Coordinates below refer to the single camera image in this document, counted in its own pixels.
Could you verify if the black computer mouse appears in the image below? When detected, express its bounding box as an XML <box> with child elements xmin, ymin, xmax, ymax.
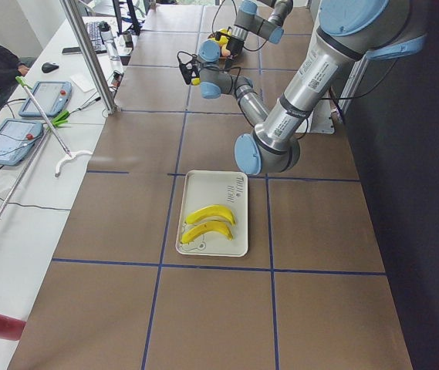
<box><xmin>41</xmin><ymin>62</ymin><xmax>59</xmax><ymax>73</ymax></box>

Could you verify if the black keyboard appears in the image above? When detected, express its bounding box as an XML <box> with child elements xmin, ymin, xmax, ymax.
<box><xmin>86</xmin><ymin>22</ymin><xmax>106</xmax><ymax>54</ymax></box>

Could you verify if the green handled reacher grabber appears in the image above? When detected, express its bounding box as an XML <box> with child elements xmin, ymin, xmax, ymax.
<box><xmin>15</xmin><ymin>76</ymin><xmax>93</xmax><ymax>177</ymax></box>

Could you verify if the yellow banana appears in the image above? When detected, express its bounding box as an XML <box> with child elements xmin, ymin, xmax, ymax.
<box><xmin>185</xmin><ymin>204</ymin><xmax>236</xmax><ymax>225</ymax></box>
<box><xmin>191</xmin><ymin>77</ymin><xmax>201</xmax><ymax>86</ymax></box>
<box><xmin>208</xmin><ymin>29</ymin><xmax>231</xmax><ymax>47</ymax></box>
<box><xmin>181</xmin><ymin>220</ymin><xmax>233</xmax><ymax>244</ymax></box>

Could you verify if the white bear tray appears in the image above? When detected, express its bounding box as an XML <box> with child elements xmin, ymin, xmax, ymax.
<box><xmin>175</xmin><ymin>170</ymin><xmax>248</xmax><ymax>257</ymax></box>

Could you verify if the blue teach pendant near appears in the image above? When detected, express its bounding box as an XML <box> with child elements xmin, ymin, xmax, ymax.
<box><xmin>0</xmin><ymin>119</ymin><xmax>44</xmax><ymax>166</ymax></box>

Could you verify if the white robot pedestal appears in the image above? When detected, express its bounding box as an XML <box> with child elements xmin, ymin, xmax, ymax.
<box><xmin>296</xmin><ymin>100</ymin><xmax>335</xmax><ymax>134</ymax></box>

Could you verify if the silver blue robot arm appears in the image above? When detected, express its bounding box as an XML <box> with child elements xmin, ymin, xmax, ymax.
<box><xmin>179</xmin><ymin>0</ymin><xmax>430</xmax><ymax>175</ymax></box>
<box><xmin>226</xmin><ymin>0</ymin><xmax>293</xmax><ymax>56</ymax></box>

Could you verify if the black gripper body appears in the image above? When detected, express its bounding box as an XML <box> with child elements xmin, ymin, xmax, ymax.
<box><xmin>178</xmin><ymin>55</ymin><xmax>200</xmax><ymax>85</ymax></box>
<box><xmin>225</xmin><ymin>35</ymin><xmax>246</xmax><ymax>56</ymax></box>

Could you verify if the black smartphone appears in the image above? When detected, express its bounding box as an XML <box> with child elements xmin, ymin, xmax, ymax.
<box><xmin>62</xmin><ymin>47</ymin><xmax>81</xmax><ymax>55</ymax></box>

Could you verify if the blue teach pendant far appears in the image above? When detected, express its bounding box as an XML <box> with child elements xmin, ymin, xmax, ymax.
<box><xmin>19</xmin><ymin>81</ymin><xmax>73</xmax><ymax>119</ymax></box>

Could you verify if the metal cup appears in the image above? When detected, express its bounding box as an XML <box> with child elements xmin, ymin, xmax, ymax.
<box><xmin>121</xmin><ymin>32</ymin><xmax>133</xmax><ymax>47</ymax></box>

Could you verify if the clear water bottle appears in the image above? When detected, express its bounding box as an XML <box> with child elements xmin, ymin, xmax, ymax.
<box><xmin>99</xmin><ymin>21</ymin><xmax>121</xmax><ymax>62</ymax></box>

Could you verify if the aluminium frame post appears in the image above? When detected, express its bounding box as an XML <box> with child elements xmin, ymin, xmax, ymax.
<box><xmin>60</xmin><ymin>0</ymin><xmax>117</xmax><ymax>116</ymax></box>

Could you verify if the long metal reacher grabber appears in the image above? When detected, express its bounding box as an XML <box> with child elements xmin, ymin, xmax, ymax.
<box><xmin>0</xmin><ymin>126</ymin><xmax>50</xmax><ymax>262</ymax></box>

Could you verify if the brown wicker basket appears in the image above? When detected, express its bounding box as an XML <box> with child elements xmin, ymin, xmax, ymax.
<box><xmin>219</xmin><ymin>49</ymin><xmax>242</xmax><ymax>62</ymax></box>

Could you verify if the blue teach pendant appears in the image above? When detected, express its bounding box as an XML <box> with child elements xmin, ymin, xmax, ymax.
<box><xmin>0</xmin><ymin>119</ymin><xmax>44</xmax><ymax>166</ymax></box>
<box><xmin>19</xmin><ymin>81</ymin><xmax>73</xmax><ymax>119</ymax></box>

